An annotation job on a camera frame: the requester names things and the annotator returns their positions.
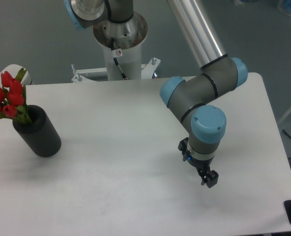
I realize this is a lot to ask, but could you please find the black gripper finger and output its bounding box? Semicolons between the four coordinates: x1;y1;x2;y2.
197;169;208;186
206;170;219;188

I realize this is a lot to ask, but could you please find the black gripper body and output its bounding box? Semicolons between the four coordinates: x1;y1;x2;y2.
187;156;213;175

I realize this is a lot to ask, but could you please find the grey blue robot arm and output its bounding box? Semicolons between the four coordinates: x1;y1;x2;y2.
64;0;248;187

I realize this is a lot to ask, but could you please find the black cylindrical vase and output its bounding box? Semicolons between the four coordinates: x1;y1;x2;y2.
12;105;62;157

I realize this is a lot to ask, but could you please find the red tulip bouquet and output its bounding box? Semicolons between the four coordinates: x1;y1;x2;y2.
0;68;32;125

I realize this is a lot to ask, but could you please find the white chair back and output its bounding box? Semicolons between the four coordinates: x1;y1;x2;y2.
0;64;34;87

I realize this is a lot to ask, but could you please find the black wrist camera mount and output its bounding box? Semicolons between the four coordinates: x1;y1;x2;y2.
178;137;190;162

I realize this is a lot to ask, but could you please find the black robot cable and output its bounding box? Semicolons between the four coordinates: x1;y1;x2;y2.
110;37;128;81

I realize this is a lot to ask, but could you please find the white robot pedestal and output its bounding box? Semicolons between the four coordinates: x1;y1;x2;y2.
71;12;161;83

